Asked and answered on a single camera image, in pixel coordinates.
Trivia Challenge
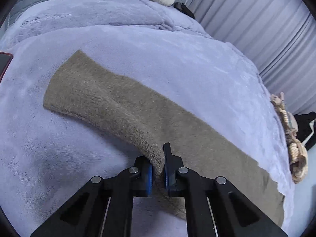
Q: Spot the brown knit sweater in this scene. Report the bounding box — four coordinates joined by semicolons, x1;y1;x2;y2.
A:
43;51;284;226

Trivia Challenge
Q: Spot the pile of striped beige clothes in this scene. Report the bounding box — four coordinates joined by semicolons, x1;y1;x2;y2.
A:
270;93;308;183

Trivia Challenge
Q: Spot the lavender fleece blanket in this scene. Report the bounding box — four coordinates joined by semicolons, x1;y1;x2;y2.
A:
1;0;294;236

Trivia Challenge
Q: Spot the black jacket on hanger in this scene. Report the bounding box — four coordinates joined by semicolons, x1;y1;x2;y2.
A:
294;112;315;151

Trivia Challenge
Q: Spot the red edged dark phone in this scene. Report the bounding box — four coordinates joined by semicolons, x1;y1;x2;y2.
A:
0;52;13;81

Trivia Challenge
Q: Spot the grey pleated curtain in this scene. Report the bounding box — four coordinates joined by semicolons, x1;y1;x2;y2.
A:
187;0;315;114

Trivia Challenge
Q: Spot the black object beside pillow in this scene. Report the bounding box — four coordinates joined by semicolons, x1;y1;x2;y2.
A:
174;2;195;19

